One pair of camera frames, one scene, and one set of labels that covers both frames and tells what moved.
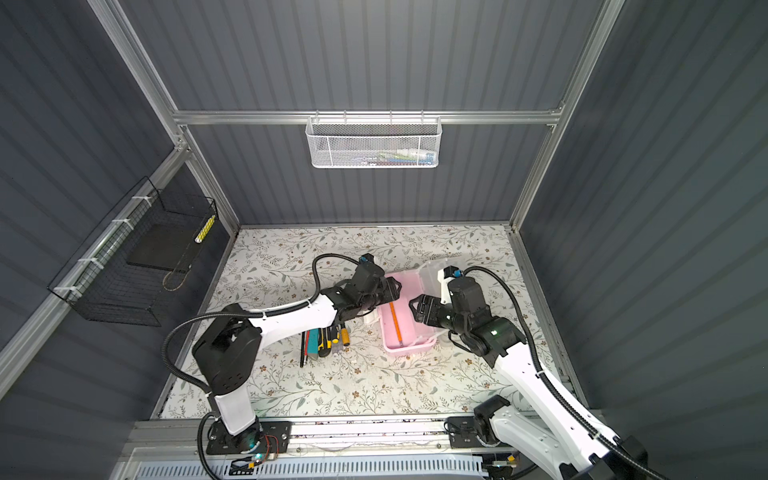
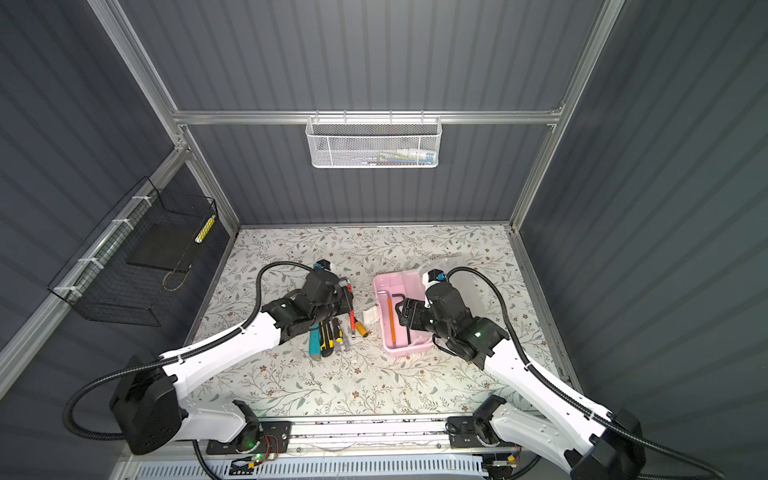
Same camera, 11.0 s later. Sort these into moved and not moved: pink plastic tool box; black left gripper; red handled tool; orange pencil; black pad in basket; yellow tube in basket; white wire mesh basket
Moved: black left gripper; red handled tool; orange pencil
Not moved: pink plastic tool box; yellow tube in basket; white wire mesh basket; black pad in basket
